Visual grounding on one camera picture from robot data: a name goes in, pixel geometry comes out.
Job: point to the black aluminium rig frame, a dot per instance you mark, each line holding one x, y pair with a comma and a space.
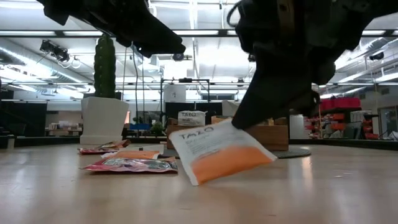
342, 143

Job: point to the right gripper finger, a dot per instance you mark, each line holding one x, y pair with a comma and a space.
270, 99

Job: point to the wooden tea organizer box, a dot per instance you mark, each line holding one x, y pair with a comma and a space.
273, 137

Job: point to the round grey mat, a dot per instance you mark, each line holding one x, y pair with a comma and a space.
295, 153

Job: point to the green cactus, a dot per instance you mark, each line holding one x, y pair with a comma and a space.
105, 68

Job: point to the pink packet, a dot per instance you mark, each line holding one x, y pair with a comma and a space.
116, 144

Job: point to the black overhead light bar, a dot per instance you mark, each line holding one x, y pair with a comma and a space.
222, 32

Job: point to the black mounted camera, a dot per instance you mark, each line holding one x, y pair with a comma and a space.
56, 51

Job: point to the small blue bin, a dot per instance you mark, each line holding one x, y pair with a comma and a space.
140, 126

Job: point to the white plant pot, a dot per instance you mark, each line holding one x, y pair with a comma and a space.
104, 121

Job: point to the black background rig frame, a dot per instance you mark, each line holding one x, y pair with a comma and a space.
186, 80

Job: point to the background desk with clutter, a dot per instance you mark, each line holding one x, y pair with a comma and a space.
63, 127

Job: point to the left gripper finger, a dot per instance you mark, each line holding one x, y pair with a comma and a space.
155, 37

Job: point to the small green plant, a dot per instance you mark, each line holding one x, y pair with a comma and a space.
157, 128

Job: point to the shelf with red bins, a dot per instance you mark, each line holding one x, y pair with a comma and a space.
340, 103

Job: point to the white panel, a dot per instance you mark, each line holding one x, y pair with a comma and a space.
228, 107

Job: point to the white barrel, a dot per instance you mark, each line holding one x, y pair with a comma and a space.
297, 127

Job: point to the black round ceiling fixture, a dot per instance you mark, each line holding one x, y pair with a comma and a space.
178, 57

